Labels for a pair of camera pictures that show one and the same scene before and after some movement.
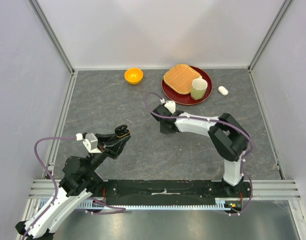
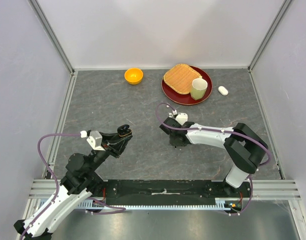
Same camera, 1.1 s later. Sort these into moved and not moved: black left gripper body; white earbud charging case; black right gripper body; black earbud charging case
Moved: black right gripper body
Not moved: black left gripper body; white earbud charging case; black earbud charging case
